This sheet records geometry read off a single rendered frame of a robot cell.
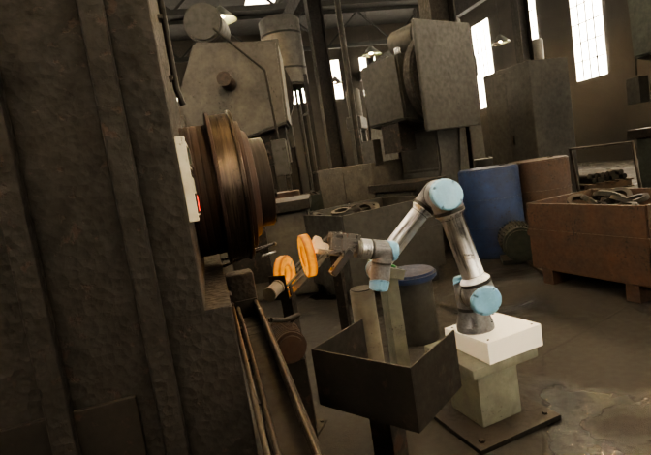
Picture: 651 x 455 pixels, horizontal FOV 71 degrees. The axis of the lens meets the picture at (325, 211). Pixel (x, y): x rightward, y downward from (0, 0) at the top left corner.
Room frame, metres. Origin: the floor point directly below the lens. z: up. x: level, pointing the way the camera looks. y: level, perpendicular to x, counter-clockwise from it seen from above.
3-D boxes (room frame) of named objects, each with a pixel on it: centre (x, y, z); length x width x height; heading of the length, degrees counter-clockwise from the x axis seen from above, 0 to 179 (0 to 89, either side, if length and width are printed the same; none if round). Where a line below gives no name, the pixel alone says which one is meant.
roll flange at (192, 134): (1.43, 0.36, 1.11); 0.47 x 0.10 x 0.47; 14
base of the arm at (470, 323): (1.85, -0.54, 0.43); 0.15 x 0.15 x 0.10
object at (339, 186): (5.87, -0.49, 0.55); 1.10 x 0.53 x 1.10; 34
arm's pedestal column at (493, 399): (1.84, -0.54, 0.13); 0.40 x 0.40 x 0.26; 21
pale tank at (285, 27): (10.50, 0.38, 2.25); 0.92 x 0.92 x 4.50
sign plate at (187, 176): (1.09, 0.31, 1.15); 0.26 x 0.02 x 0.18; 14
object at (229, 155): (1.45, 0.28, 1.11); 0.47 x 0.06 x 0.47; 14
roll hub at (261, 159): (1.47, 0.19, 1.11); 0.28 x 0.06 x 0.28; 14
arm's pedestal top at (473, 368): (1.84, -0.54, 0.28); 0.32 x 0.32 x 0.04; 21
